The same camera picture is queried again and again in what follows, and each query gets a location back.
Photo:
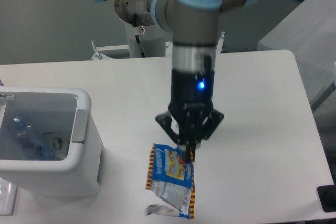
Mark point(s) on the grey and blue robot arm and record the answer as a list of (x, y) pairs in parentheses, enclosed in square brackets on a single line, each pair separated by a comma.
[(194, 27)]

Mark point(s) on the white plastic trash can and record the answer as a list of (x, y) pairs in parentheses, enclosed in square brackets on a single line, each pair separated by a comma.
[(66, 111)]

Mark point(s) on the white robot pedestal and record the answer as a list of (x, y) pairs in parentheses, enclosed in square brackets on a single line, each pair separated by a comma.
[(145, 38)]

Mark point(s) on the blue snack wrapper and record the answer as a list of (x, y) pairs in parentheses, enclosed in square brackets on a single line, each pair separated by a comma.
[(172, 180)]

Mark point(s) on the crushed clear plastic bottle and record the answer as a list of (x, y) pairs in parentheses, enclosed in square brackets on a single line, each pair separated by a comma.
[(23, 131)]

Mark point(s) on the crumpled white trash piece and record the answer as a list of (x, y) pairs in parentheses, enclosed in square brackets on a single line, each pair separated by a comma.
[(57, 144)]

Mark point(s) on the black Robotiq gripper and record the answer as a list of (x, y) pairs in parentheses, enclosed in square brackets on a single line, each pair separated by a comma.
[(192, 108)]

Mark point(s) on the grey covered side table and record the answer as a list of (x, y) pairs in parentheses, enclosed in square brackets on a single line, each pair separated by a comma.
[(309, 33)]

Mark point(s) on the black device at table edge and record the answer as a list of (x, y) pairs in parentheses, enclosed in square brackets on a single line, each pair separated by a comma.
[(327, 197)]

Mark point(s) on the white pedestal foot frame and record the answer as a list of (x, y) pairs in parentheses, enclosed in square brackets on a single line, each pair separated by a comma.
[(122, 51)]

